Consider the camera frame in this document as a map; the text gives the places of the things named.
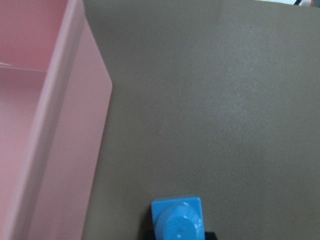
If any pink plastic box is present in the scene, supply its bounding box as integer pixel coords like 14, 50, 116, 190
0, 0, 112, 240

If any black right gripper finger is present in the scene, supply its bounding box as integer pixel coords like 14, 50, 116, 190
204, 231, 218, 240

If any small blue single-stud block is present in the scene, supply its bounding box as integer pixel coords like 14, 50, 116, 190
150, 195, 205, 240

